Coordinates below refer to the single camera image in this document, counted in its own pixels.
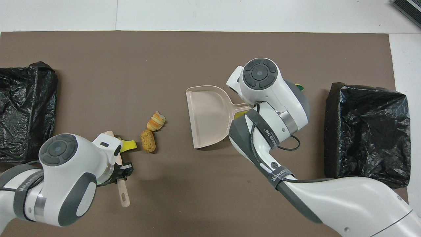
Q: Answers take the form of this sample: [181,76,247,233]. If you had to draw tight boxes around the black bag-lined bin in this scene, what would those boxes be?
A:
[0,61,59,165]
[324,82,411,190]

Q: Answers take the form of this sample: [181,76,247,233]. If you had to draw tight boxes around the notched yellow sponge piece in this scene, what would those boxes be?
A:
[118,139,137,153]

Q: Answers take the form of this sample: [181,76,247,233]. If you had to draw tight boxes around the large brown table mat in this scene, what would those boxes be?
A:
[0,31,413,237]

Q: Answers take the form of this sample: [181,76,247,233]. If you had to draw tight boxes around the pale croissant bread toy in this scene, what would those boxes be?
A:
[146,111,166,132]

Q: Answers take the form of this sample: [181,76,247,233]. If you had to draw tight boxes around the beige plastic dustpan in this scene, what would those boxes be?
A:
[186,85,252,149]

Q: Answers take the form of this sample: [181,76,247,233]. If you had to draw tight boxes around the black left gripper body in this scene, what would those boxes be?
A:
[97,162,124,187]

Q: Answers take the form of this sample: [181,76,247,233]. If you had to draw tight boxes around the brown bread roll toy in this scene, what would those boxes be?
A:
[140,129,157,153]

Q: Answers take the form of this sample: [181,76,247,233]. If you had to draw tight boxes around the beige hand brush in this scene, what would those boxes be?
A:
[103,131,131,208]

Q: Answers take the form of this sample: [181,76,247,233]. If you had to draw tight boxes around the dark ribbed device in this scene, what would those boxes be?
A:
[390,0,421,28]

